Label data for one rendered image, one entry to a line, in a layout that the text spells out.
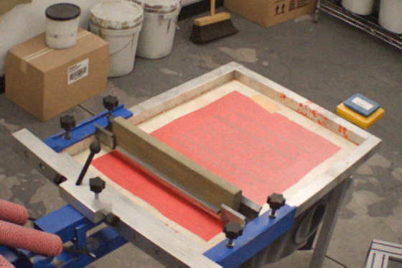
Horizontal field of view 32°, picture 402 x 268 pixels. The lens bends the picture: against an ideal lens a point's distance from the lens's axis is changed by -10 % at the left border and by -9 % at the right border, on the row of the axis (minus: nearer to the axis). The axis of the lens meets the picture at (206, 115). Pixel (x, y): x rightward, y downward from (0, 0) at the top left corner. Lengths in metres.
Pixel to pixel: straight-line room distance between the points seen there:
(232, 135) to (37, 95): 1.87
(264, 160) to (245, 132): 0.14
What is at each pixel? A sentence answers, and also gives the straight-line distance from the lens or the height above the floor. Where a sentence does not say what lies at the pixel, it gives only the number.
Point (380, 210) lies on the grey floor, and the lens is 3.64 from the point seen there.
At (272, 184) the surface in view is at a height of 0.96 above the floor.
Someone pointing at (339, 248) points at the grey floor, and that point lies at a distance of 3.34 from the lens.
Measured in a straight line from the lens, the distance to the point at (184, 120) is 2.19.
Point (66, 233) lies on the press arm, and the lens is 1.65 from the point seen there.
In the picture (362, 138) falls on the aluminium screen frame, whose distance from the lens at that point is 2.21.
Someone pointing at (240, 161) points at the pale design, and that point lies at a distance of 2.06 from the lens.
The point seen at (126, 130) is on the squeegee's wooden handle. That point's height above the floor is 1.05.
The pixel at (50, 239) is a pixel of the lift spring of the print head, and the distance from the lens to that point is 1.54.
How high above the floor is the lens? 2.11
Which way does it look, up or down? 31 degrees down
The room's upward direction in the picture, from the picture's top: 8 degrees clockwise
